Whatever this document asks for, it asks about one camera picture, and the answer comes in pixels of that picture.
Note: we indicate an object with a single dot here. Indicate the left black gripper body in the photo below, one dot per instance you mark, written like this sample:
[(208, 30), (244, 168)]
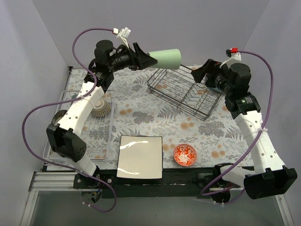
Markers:
[(137, 56)]

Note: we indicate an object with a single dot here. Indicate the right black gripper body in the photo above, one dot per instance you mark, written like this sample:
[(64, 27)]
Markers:
[(209, 73)]

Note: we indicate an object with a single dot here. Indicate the black wire dish rack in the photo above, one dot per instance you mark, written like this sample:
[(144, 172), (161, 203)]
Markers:
[(179, 89)]

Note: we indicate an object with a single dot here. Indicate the green cup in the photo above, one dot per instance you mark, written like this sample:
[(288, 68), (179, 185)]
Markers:
[(166, 59)]

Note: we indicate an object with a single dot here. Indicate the orange patterned bowl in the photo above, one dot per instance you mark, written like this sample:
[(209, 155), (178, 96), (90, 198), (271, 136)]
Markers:
[(185, 155)]

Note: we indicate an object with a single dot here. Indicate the white square plate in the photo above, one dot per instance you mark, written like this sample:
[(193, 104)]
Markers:
[(140, 157)]

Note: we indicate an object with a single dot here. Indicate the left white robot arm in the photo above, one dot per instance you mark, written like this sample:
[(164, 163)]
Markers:
[(64, 135)]

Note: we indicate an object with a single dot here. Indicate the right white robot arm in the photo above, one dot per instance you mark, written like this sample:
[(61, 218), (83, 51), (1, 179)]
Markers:
[(270, 176)]

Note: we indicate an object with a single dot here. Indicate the brown patterned bowl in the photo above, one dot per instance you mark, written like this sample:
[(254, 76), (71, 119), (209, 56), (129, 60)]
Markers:
[(101, 108)]

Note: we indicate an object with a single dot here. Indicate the floral table mat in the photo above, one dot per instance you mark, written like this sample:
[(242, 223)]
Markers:
[(138, 112)]

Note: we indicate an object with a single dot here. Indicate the black rimmed round plate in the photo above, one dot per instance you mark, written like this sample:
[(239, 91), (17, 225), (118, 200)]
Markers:
[(58, 116)]

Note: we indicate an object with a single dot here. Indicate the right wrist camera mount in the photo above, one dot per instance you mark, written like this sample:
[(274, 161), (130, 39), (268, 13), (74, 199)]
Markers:
[(233, 56)]

